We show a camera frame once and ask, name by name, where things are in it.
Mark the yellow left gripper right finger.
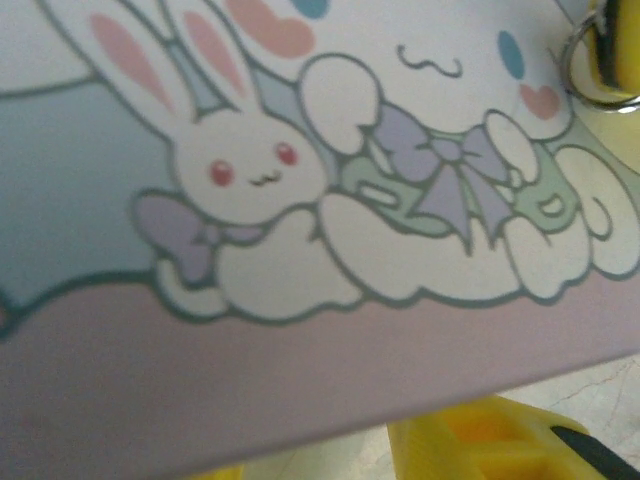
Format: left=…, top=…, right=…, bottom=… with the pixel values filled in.
left=389, top=394, right=640, bottom=480

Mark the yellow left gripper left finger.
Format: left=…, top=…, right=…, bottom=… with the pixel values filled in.
left=182, top=462, right=246, bottom=480

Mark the metal ring with yellow strap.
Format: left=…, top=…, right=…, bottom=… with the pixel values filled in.
left=558, top=9, right=640, bottom=115

